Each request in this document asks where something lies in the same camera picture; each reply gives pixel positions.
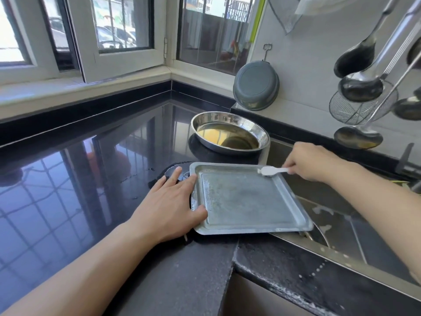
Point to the person's left hand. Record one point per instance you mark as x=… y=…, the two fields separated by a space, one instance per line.
x=168 y=210

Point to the person's right hand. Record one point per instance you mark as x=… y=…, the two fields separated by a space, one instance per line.
x=312 y=161

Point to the white cleaning brush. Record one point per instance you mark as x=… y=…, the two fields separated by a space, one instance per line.
x=271 y=170

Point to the rectangular steel tray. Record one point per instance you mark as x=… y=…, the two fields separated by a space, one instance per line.
x=247 y=197

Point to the round steel basin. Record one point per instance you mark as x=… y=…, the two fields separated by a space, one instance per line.
x=230 y=131

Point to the person's right forearm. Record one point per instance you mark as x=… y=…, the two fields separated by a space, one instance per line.
x=388 y=207

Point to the person's left forearm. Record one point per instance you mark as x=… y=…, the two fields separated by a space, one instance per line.
x=72 y=276

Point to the stainless steel sink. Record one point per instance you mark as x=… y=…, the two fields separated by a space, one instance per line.
x=342 y=220

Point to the steel soup ladle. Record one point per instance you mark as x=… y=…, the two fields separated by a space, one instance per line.
x=360 y=88

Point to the grey hanging basin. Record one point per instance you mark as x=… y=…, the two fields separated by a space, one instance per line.
x=255 y=85

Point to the steel gooseneck faucet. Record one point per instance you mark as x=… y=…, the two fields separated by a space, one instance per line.
x=408 y=167

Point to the hanging steel ladles and skimmer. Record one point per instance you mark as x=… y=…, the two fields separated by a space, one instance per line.
x=354 y=61

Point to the white hanging cloth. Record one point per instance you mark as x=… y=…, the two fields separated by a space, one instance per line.
x=309 y=6

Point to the steel wall hook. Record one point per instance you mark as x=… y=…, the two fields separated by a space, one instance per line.
x=267 y=50

